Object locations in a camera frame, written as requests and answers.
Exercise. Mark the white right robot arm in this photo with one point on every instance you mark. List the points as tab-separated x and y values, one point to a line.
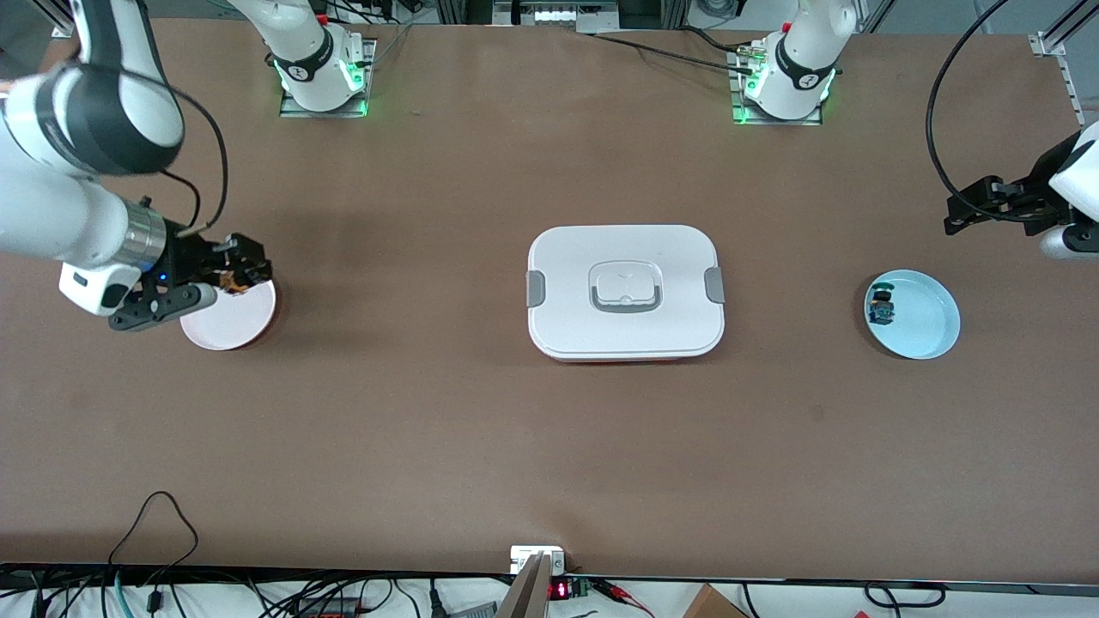
51	215

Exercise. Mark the white socket box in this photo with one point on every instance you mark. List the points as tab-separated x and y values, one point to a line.
525	554

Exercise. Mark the white lunch box grey latches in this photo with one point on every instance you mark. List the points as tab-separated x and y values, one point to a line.
567	326

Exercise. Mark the blue push-button switch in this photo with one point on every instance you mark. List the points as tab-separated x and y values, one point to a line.
882	311

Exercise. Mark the red LED display module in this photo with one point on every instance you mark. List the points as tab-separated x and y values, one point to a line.
560	590

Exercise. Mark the black orange device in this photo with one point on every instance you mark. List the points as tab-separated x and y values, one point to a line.
330	609

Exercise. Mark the brown cardboard box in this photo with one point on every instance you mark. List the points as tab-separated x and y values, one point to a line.
708	605

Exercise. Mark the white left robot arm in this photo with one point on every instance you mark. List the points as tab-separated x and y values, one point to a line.
803	51

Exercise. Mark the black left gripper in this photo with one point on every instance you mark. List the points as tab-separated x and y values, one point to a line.
1033	190

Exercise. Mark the red clip lead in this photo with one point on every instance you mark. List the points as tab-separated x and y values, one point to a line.
622	595

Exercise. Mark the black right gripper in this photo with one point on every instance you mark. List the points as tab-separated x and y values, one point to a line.
187	256

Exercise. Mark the aluminium profile corner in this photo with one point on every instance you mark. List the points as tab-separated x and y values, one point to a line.
58	21

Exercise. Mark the aluminium profile bracket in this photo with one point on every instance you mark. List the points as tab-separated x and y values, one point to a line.
1046	43

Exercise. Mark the wooden slat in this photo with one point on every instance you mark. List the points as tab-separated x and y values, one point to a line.
525	596

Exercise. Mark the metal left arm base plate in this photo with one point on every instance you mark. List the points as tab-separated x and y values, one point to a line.
777	122

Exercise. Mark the light blue round plate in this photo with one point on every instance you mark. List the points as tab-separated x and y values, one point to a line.
923	322

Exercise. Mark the grey power adapter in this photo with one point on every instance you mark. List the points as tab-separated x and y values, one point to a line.
472	611

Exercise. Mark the orange push-button switch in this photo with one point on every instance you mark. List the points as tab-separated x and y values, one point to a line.
232	281

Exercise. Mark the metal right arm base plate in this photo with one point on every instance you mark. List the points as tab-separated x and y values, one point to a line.
296	110

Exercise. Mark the aluminium frame rail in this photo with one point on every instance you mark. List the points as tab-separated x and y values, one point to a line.
558	15

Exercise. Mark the pink round plate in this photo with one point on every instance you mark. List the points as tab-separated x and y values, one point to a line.
227	322

